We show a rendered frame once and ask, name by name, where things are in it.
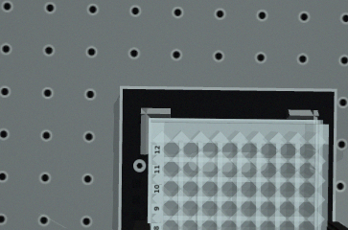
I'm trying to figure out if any white well plate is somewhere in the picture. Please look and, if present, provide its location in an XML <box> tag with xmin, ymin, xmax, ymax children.
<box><xmin>148</xmin><ymin>118</ymin><xmax>329</xmax><ymax>230</ymax></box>

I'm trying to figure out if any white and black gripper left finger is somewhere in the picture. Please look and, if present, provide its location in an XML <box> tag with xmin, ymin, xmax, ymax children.
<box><xmin>133</xmin><ymin>220</ymin><xmax>151</xmax><ymax>230</ymax></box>

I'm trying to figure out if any black plate nest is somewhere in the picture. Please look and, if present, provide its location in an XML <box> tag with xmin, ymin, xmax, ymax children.
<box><xmin>118</xmin><ymin>86</ymin><xmax>337</xmax><ymax>230</ymax></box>

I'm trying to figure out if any grey perforated base plate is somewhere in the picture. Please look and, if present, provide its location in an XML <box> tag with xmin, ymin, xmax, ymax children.
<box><xmin>0</xmin><ymin>0</ymin><xmax>348</xmax><ymax>230</ymax></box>

